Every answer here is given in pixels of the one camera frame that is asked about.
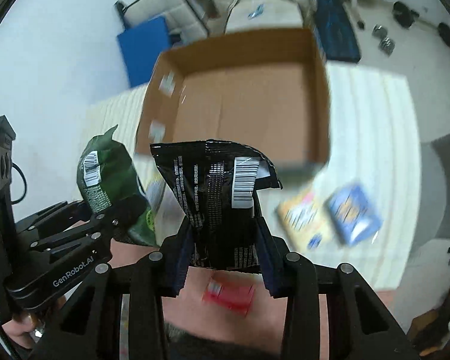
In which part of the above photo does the green snack packet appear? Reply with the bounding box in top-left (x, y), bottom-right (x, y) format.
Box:
top-left (76, 126), bottom-right (157, 246)

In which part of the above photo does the yellow tissue pack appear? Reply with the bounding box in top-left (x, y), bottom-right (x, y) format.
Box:
top-left (277, 187), bottom-right (333, 251)

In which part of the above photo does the black snack packet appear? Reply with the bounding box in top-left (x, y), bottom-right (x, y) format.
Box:
top-left (150, 140), bottom-right (282, 273)

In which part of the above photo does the blue tissue pack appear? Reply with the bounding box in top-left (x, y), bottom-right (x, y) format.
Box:
top-left (326, 183), bottom-right (383, 246)

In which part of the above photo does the red snack packet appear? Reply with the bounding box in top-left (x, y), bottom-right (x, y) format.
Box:
top-left (202, 275), bottom-right (255, 316)

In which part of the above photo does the black fleece sleeve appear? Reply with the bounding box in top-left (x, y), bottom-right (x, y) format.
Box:
top-left (165, 322), bottom-right (279, 360)

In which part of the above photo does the blue gym mat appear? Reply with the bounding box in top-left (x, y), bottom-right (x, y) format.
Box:
top-left (117, 16), bottom-right (171, 88)

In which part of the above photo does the open cardboard box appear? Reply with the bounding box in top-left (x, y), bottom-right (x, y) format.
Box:
top-left (136, 28), bottom-right (330, 171)

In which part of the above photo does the grey shell chair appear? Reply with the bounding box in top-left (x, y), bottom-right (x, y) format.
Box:
top-left (410, 134), bottom-right (450, 254)

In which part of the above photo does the white padded folding chair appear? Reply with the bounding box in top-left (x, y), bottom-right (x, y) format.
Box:
top-left (114, 0), bottom-right (209, 45)

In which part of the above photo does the black weight bench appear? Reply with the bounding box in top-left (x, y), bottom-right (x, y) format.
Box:
top-left (314, 0), bottom-right (362, 63)

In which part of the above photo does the small blue item on seat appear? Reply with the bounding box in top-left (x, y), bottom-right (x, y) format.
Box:
top-left (248, 3), bottom-right (264, 20)

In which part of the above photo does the chrome dumbbell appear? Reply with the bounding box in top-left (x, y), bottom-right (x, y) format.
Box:
top-left (371, 24), bottom-right (388, 40)

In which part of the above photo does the barbell on floor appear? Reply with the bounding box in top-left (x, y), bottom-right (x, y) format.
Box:
top-left (392, 1), bottom-right (450, 48)

